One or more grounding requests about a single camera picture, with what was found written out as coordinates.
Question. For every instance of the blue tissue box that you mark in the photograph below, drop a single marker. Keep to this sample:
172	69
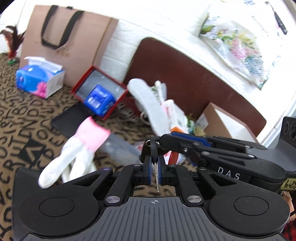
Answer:
37	81

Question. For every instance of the small blue box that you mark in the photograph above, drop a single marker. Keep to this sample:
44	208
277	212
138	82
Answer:
99	99

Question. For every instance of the person's right hand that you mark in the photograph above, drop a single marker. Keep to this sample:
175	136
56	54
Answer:
289	201

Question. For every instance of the black flat lid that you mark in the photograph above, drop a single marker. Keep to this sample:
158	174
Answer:
67	120

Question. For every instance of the floral plastic bag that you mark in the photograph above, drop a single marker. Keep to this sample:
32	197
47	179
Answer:
238	48

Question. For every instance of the dark brown wooden board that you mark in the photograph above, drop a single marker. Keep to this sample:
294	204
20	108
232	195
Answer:
196	76

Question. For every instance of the orange white medicine box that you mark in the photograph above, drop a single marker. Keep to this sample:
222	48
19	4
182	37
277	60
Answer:
172	113

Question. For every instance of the brown cardboard box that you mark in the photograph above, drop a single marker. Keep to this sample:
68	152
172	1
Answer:
222	125

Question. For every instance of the brown paper shopping bag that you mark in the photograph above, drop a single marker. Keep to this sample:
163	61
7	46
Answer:
76	34

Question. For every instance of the black car key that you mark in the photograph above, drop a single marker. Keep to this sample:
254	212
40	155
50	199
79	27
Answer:
157	176

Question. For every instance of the white slipper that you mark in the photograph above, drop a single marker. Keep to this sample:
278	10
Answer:
150	104

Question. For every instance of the clear plastic bag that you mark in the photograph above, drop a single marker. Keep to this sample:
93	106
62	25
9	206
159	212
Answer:
122	148

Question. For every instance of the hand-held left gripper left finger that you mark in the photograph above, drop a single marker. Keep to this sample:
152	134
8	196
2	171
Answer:
149	172

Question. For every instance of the dark red feather shuttlecock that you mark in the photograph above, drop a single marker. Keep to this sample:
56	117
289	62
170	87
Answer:
13	41

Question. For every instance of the red open box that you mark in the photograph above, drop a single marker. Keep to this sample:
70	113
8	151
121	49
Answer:
92	78

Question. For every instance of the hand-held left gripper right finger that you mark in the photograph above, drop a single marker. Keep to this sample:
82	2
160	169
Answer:
161	172

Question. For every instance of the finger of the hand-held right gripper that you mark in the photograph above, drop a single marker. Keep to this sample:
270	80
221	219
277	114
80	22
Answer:
196	139
208	155

